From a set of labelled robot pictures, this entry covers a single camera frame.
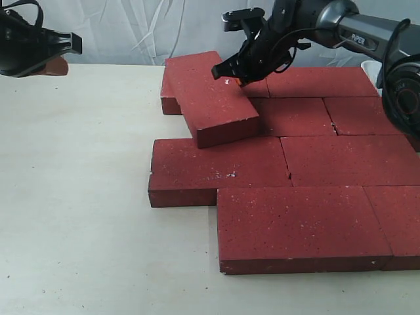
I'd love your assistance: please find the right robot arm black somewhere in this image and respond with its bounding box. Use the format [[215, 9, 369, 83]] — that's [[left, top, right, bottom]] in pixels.
[[211, 0, 419, 138]]

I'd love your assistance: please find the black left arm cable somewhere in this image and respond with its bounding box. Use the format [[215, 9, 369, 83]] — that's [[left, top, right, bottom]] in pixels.
[[0, 0, 45, 30]]

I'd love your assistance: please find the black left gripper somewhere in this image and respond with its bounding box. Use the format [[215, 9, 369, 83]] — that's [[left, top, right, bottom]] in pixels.
[[1, 9, 82, 77]]

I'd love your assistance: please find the white backdrop cloth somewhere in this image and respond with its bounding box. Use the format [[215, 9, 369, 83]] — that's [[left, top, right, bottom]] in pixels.
[[0, 0, 420, 68]]

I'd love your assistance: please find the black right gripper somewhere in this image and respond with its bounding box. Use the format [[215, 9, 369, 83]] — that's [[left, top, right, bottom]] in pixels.
[[211, 20, 295, 87]]

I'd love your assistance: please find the red brick large front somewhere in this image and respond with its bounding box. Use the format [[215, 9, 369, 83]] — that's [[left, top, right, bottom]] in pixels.
[[251, 98, 335, 137]]

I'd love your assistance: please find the red brick under tilted brick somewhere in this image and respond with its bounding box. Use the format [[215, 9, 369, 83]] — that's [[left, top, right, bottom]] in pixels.
[[160, 73, 270, 116]]

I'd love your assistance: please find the white tray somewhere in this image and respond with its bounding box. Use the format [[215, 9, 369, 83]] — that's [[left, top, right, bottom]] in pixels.
[[360, 60, 382, 94]]

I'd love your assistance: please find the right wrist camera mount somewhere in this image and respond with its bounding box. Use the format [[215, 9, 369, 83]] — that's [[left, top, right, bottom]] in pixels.
[[222, 7, 265, 40]]

